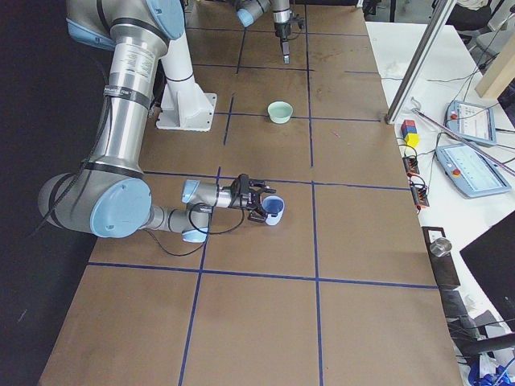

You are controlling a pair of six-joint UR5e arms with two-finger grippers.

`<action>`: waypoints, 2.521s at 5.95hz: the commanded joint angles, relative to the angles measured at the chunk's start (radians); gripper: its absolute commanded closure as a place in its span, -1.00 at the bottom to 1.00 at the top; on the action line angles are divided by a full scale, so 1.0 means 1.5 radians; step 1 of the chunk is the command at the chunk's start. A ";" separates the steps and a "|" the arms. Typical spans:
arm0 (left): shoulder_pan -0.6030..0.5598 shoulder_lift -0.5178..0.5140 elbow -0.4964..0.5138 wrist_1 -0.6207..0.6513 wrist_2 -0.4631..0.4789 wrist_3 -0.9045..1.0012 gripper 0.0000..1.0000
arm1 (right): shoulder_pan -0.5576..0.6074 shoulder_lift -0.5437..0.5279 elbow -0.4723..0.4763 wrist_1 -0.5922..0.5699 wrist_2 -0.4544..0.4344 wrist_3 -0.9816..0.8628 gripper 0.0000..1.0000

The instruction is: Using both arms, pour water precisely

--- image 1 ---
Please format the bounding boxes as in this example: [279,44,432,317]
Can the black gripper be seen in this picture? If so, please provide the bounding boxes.
[229,174,276,224]
[274,15,305,64]

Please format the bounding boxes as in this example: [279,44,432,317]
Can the light blue plastic cup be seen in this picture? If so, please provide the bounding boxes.
[262,195,285,226]

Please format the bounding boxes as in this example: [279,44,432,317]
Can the light green plastic bowl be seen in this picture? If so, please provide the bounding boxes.
[267,101,294,124]

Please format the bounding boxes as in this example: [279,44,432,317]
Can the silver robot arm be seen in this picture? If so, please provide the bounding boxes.
[38,1,268,243]
[229,0,305,64]

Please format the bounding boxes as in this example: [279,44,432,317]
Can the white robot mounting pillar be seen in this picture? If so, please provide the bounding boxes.
[155,0,217,133]

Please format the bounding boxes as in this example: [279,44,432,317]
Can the red blue yellow blocks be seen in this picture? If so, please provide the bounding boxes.
[401,119,419,148]

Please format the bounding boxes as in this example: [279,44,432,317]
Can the black orange connector block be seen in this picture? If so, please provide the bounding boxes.
[402,155,420,177]

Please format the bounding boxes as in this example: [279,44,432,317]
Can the steel metal cup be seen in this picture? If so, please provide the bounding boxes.
[429,237,452,257]

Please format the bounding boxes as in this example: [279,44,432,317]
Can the black flat plate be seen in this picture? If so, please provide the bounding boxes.
[422,226,460,290]

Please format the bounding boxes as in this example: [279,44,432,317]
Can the far blue teach pendant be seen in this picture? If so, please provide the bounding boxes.
[444,101,497,146]

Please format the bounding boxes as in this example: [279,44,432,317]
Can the blue teach pendant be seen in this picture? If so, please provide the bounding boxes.
[435,145,512,198]
[444,101,497,146]

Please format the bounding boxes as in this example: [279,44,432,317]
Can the wooden board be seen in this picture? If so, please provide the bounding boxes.
[476,29,514,99]

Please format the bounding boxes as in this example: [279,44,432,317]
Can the near blue teach pendant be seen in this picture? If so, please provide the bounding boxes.
[435,145,512,198]

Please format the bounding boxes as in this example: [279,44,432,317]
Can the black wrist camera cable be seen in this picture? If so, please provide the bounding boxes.
[146,203,246,257]

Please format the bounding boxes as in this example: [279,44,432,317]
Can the aluminium frame post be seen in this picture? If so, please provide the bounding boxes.
[385,0,456,124]

